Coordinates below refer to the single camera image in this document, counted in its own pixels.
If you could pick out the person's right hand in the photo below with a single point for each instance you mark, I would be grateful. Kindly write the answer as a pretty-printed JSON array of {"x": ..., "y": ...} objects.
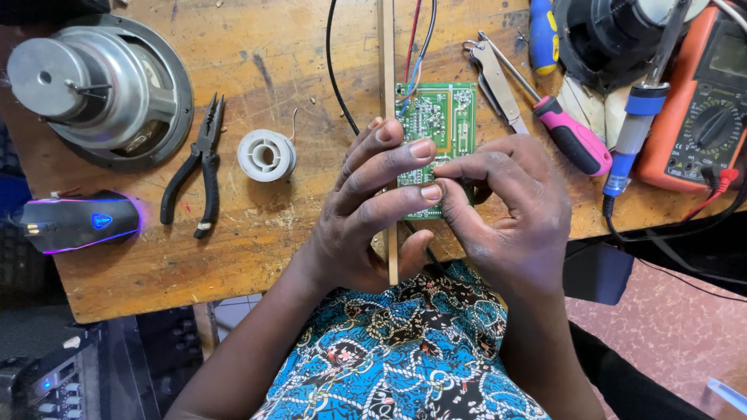
[{"x": 519, "y": 216}]

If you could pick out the person's left hand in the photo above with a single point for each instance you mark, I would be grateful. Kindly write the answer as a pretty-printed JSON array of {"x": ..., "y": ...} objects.
[{"x": 362, "y": 233}]

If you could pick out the green circuit board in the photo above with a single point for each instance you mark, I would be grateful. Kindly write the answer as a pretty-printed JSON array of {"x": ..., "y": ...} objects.
[{"x": 435, "y": 114}]

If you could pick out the pink and black screwdriver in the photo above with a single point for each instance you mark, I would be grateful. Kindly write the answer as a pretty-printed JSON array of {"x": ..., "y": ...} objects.
[{"x": 569, "y": 137}]

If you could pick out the black box under table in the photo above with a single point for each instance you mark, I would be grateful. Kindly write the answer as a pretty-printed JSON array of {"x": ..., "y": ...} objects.
[{"x": 598, "y": 271}]

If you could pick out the white solder spool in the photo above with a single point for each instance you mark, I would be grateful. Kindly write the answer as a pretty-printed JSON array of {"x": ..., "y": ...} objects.
[{"x": 267, "y": 155}]

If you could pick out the blue patterned shirt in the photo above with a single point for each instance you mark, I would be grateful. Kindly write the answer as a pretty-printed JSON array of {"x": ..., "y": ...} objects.
[{"x": 402, "y": 350}]

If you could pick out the white crumpled cloth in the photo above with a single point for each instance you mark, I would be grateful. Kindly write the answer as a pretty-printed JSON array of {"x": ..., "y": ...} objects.
[{"x": 589, "y": 108}]

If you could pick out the metal tweezers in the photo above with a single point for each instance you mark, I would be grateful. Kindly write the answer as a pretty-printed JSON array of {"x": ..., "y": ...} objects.
[{"x": 499, "y": 81}]

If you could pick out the thin wooden stick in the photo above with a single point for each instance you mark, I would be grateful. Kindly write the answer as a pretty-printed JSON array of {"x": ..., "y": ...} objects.
[{"x": 387, "y": 64}]

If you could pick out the blue and yellow screwdriver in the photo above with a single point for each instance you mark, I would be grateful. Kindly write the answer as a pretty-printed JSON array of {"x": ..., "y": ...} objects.
[{"x": 543, "y": 41}]

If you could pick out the black long-nose pliers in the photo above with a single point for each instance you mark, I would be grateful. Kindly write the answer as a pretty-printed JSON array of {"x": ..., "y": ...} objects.
[{"x": 201, "y": 157}]

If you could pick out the black multimeter probe lead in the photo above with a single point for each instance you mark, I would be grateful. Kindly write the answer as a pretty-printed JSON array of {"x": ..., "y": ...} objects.
[{"x": 709, "y": 178}]

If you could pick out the person's black trouser leg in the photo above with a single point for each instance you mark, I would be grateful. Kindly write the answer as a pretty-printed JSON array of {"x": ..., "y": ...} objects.
[{"x": 630, "y": 379}]

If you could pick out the black loudspeaker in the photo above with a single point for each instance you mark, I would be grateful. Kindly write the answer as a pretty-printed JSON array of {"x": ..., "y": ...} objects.
[{"x": 607, "y": 35}]

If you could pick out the red multimeter probe lead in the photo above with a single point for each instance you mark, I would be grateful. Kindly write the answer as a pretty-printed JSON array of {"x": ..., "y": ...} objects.
[{"x": 723, "y": 179}]

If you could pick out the orange multimeter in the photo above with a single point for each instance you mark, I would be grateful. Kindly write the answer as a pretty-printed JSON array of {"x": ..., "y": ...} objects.
[{"x": 700, "y": 111}]

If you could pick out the light blue plastic piece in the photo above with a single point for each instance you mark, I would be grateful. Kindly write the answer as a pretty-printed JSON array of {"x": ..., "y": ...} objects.
[{"x": 726, "y": 394}]

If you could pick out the black glowing computer mouse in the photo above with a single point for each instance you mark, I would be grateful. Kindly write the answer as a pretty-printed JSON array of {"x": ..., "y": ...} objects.
[{"x": 81, "y": 221}]

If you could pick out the loudspeaker with silver magnet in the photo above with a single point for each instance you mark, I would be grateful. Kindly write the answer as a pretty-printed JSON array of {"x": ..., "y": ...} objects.
[{"x": 87, "y": 81}]

